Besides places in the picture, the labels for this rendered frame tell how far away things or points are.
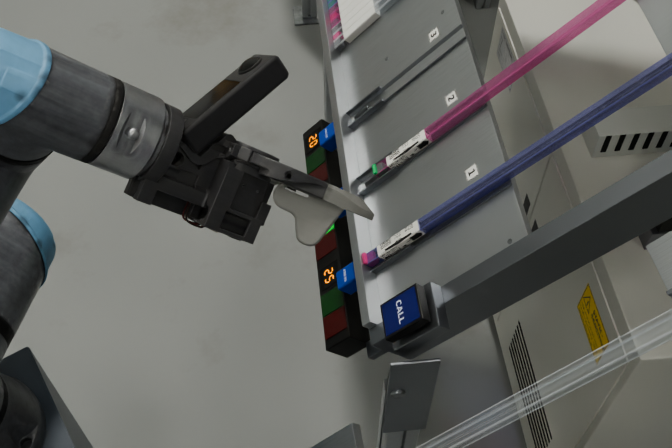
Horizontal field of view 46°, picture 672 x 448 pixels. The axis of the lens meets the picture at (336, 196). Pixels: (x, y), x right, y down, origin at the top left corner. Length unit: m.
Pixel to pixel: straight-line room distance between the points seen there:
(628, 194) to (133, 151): 0.41
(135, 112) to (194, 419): 1.02
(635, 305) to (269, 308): 0.88
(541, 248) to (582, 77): 0.59
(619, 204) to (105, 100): 0.43
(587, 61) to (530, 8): 0.15
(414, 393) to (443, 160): 0.25
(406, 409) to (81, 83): 0.48
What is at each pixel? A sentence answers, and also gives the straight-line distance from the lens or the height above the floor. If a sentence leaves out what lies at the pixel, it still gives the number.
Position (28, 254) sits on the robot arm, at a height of 0.74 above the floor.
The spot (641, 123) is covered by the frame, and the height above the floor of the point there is 0.67.
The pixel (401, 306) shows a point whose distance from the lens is 0.78.
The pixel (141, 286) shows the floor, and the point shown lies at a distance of 1.78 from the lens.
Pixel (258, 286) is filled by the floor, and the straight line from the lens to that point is 1.74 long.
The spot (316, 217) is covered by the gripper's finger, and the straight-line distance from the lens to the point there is 0.72.
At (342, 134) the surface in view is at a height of 0.73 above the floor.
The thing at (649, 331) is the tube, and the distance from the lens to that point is 0.56.
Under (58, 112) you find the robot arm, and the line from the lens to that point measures 0.65.
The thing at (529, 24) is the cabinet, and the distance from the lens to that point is 1.37.
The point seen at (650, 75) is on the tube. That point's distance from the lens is 0.76.
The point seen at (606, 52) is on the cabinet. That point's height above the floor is 0.62.
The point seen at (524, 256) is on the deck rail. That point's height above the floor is 0.86.
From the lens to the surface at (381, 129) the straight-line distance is 0.98.
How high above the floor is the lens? 1.47
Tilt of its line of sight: 52 degrees down
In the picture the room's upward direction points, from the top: straight up
